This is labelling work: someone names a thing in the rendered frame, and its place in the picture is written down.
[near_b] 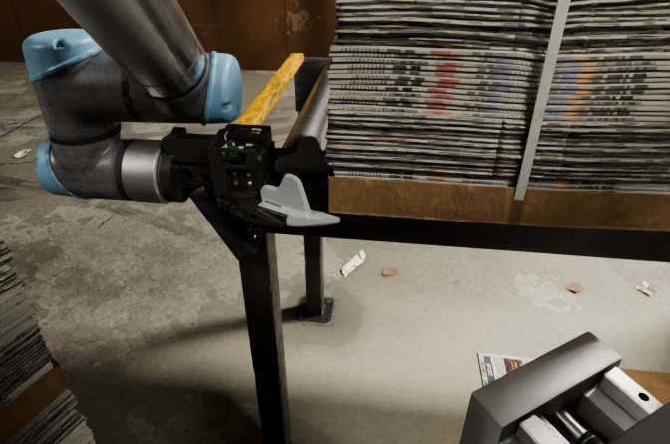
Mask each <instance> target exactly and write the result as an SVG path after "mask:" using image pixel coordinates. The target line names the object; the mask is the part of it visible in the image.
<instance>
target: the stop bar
mask: <svg viewBox="0 0 670 444"><path fill-rule="evenodd" d="M303 62H304V54H302V53H291V55H290V56H289V57H288V58H287V60H286V61H285V62H284V63H283V65H282V66H281V67H280V68H279V69H278V71H277V72H276V73H275V74H274V76H273V77H272V78H271V79H270V81H269V82H268V83H267V84H266V86H265V87H264V88H263V89H262V91H261V92H260V93H259V94H258V95H257V97H256V98H255V99H254V100H253V102H252V103H251V104H250V105H249V107H248V108H247V109H246V110H245V112H244V113H243V114H242V115H241V117H240V118H239V119H238V120H237V121H236V123H235V124H248V125H261V123H262V122H263V120H264V119H265V118H266V116H267V115H268V113H269V112H270V110H271V109H272V107H273V106H274V104H275V103H276V101H277V100H278V98H279V97H280V95H281V94H282V92H283V91H284V90H285V88H286V87H287V85H288V84H289V82H290V81H291V79H292V78H293V76H294V75H295V73H296V72H297V70H298V69H299V67H300V66H301V65H302V63H303Z"/></svg>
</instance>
